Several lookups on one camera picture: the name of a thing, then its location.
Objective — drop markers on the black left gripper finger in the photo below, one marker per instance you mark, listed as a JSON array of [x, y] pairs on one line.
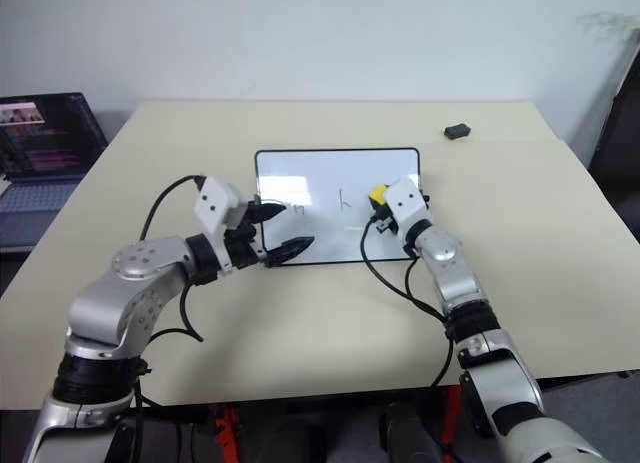
[[269, 210], [290, 248]]

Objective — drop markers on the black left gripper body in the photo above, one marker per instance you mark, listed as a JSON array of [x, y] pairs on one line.
[[242, 245]]

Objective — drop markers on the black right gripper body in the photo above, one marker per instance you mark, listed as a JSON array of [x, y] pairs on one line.
[[386, 225]]

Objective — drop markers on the yellow whiteboard eraser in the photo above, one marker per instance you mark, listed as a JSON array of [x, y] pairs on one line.
[[378, 191]]

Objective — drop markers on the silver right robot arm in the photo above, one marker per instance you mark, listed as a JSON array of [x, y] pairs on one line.
[[480, 343]]

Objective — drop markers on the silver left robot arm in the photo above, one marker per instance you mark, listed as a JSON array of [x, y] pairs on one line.
[[125, 293]]

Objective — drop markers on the black-framed whiteboard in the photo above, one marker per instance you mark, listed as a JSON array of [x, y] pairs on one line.
[[325, 223]]

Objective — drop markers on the small black block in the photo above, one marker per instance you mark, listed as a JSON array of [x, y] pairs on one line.
[[457, 131]]

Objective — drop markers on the dark chair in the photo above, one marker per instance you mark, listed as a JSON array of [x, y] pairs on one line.
[[617, 148]]

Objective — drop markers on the dark rounded shape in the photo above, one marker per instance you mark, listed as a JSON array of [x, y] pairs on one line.
[[412, 433]]

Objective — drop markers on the open laptop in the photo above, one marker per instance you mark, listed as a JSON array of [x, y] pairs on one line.
[[42, 148]]

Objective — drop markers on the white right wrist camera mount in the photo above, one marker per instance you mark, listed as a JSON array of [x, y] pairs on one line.
[[406, 200]]

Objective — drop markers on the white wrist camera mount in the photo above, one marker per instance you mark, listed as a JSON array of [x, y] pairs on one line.
[[406, 200], [215, 203]]

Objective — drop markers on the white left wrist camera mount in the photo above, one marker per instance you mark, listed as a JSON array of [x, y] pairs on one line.
[[215, 203]]

